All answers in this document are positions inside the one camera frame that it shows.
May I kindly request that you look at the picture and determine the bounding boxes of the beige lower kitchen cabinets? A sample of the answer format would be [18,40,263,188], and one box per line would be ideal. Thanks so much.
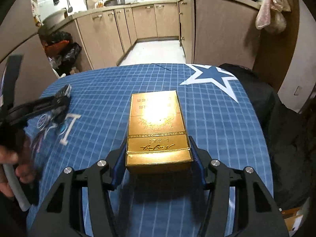
[74,0,262,71]

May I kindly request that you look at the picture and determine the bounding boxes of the blue checked star tablecloth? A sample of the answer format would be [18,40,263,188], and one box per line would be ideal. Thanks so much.
[26,63,274,237]

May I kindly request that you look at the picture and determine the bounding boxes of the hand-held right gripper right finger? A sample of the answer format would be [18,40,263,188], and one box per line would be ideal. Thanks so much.
[189,136,289,237]

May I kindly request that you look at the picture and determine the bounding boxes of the person's left hand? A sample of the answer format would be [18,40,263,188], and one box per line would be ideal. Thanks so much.
[0,144,37,198]

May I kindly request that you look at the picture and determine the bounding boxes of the beige refrigerator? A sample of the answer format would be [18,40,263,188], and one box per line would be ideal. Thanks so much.
[0,0,60,119]

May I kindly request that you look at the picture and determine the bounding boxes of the large grey pot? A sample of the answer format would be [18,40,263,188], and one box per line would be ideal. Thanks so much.
[42,9,68,31]

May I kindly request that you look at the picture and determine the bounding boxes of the black plastic bag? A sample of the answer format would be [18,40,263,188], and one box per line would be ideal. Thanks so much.
[41,31,73,55]
[48,42,82,73]

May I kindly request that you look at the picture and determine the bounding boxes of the gold cardboard box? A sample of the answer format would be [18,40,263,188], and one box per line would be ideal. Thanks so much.
[125,90,193,174]

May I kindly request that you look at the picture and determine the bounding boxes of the steel cooking pot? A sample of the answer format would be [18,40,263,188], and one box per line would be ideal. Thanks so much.
[104,0,126,7]

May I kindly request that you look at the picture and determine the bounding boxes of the black jacket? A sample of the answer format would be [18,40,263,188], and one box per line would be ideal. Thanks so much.
[217,63,316,210]

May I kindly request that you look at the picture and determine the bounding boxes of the hanging bag of produce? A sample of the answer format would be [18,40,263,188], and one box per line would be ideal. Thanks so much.
[265,0,292,34]

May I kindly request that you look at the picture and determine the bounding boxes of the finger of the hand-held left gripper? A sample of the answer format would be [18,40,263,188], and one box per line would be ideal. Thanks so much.
[4,54,24,111]
[6,95,72,126]

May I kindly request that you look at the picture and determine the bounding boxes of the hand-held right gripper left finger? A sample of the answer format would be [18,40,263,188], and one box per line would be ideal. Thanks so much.
[29,142,127,237]

